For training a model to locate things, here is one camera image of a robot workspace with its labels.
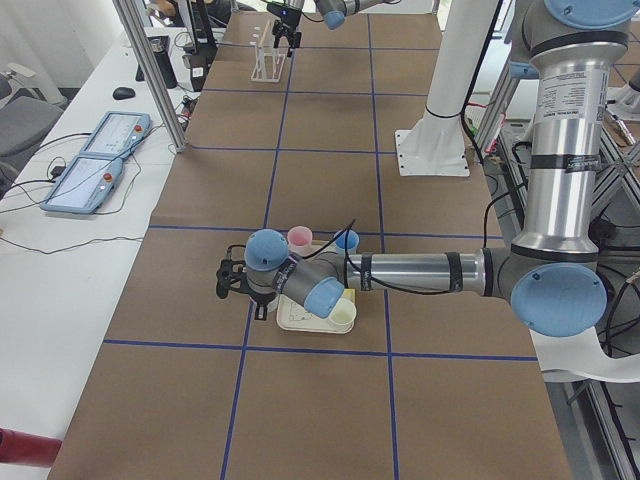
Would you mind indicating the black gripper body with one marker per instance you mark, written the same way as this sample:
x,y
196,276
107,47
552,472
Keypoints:
x,y
286,21
261,301

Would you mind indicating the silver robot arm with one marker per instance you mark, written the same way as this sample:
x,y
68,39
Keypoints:
x,y
548,272
333,12

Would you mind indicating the pink plastic cup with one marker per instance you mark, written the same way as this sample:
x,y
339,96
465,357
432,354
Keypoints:
x,y
300,240

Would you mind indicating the cream plastic cup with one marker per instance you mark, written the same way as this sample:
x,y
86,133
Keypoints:
x,y
342,317

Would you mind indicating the blue plastic cup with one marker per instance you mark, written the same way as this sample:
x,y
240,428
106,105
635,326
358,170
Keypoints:
x,y
346,241

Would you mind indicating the cream plastic tray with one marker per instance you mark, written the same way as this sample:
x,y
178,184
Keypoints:
x,y
315,317

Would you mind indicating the brown paper table cover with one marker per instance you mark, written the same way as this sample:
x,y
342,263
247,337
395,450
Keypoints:
x,y
190,386

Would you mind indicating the black computer mouse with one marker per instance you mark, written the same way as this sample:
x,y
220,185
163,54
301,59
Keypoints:
x,y
123,93

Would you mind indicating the upper teach pendant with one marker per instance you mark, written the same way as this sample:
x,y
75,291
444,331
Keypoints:
x,y
117,133

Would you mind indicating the teach pendant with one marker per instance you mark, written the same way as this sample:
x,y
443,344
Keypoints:
x,y
117,133
84,185

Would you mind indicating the lower teach pendant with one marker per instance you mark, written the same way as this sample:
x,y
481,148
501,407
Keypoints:
x,y
84,185

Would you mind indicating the red cylinder object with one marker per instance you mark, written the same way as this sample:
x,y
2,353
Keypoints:
x,y
26,449

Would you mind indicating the aluminium frame post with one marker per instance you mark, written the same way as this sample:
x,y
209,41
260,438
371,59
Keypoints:
x,y
133,26

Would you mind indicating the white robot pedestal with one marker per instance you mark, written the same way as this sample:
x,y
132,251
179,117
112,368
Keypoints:
x,y
435,146

